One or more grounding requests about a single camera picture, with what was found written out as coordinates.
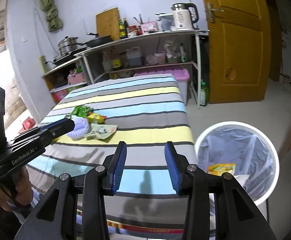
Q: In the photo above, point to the green hanging cloth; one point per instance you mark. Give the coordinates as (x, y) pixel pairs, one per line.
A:
(50, 10)

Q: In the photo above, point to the dark chopsticks bunch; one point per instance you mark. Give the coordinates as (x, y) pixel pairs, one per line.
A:
(141, 20)

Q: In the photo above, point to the black frying pan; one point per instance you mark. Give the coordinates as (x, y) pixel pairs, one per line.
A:
(99, 41)

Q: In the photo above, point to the low wooden shelf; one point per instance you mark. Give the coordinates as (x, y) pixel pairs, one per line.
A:
(60, 67)

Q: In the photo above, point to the yellow snack packet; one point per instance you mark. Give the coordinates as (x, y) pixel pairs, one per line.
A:
(221, 169)

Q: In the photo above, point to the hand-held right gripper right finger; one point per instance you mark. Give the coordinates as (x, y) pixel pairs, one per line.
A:
(174, 170)

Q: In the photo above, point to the orange cooking oil bottle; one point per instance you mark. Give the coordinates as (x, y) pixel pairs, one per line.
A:
(115, 60)

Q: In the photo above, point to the white wall switch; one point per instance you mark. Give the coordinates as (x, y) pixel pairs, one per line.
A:
(24, 39)

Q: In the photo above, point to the green bowl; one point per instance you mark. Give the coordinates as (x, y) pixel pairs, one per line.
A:
(173, 60)

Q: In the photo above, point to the yellow label oil bottle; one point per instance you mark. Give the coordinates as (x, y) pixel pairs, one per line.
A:
(121, 30)

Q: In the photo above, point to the clear plastic bottle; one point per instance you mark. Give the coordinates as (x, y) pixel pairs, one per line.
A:
(106, 62)

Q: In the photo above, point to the wooden cutting board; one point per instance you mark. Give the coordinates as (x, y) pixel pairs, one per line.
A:
(108, 23)

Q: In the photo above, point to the white trash bin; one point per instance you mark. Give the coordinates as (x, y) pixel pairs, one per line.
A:
(233, 124)

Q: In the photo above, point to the yellow power strip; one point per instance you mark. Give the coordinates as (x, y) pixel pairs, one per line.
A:
(43, 65)

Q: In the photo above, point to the striped blanket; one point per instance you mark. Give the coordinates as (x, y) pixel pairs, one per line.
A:
(135, 110)

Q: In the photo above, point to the dark sauce bottle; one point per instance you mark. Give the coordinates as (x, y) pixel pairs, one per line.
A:
(126, 26)

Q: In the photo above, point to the pink printed packet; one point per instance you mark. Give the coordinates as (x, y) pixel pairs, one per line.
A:
(59, 95)

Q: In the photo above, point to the small yellow red wrapper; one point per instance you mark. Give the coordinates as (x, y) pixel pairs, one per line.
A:
(96, 118)

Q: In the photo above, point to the wooden door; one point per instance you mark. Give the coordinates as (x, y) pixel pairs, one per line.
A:
(235, 55)

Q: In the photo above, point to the white tub pink rim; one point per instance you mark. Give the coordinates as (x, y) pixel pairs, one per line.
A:
(159, 58)

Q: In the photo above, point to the white foam net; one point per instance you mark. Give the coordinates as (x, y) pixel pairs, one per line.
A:
(79, 130)

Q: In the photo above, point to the pink lid storage box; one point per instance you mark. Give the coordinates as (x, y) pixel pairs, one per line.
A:
(170, 73)

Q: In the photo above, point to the white paper bag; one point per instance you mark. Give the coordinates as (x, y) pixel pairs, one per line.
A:
(241, 180)

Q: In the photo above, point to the red sauce jar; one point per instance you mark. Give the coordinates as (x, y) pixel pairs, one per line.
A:
(133, 30)
(139, 31)

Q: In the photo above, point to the black induction cooker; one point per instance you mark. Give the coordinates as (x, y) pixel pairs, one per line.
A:
(65, 59)

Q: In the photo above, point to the white metal shelf unit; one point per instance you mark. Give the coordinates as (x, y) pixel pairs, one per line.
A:
(198, 75)

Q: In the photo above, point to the green snack packet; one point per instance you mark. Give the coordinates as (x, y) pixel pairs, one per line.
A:
(80, 111)

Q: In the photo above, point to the steel steamer pot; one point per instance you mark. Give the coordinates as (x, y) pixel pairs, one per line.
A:
(66, 46)

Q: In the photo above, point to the crumpled white plastic bag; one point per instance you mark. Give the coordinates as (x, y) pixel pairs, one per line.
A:
(173, 50)

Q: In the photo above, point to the white electric kettle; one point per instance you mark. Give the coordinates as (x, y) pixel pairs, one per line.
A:
(183, 17)

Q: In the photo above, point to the large printed wrapper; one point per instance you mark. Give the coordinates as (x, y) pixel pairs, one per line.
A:
(103, 131)

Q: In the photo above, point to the green detergent bottle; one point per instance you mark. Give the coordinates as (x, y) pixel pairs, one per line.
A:
(204, 93)

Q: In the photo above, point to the clear water filter jug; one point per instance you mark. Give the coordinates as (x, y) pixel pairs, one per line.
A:
(166, 23)

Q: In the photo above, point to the red plastic stool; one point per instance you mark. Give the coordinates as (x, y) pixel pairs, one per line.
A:
(28, 125)

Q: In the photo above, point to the pink plastic basket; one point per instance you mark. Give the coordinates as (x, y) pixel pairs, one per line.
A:
(76, 79)

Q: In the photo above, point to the dark liquid jerrycan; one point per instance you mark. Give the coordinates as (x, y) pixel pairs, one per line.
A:
(134, 57)

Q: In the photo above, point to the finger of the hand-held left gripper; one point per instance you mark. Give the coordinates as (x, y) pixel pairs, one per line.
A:
(60, 123)
(58, 132)

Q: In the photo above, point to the person's left hand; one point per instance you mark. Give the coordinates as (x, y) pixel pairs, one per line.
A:
(25, 187)

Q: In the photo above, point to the pink plastic bag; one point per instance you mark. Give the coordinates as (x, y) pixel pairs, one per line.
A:
(151, 60)

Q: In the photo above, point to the clear bin liner bag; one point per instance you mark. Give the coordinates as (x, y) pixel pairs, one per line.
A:
(223, 145)

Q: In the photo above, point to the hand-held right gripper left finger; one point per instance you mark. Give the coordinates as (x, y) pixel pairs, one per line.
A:
(115, 170)

